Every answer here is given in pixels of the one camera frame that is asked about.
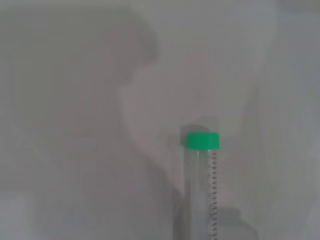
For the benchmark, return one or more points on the test tube with green cap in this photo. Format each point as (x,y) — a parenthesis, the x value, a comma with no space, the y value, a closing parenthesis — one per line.
(202,141)

